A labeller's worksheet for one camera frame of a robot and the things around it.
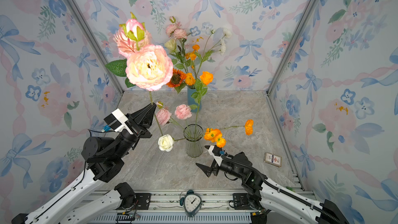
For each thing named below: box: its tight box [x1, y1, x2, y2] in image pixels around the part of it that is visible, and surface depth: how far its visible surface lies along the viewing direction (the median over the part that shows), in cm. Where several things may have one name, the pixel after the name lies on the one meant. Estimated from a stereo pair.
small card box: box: [263, 151, 283, 168], surface depth 87 cm
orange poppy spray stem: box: [195, 119, 254, 149], surface depth 58 cm
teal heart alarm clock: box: [179, 189, 205, 218], surface depth 72 cm
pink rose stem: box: [155, 103, 193, 132], surface depth 70 cm
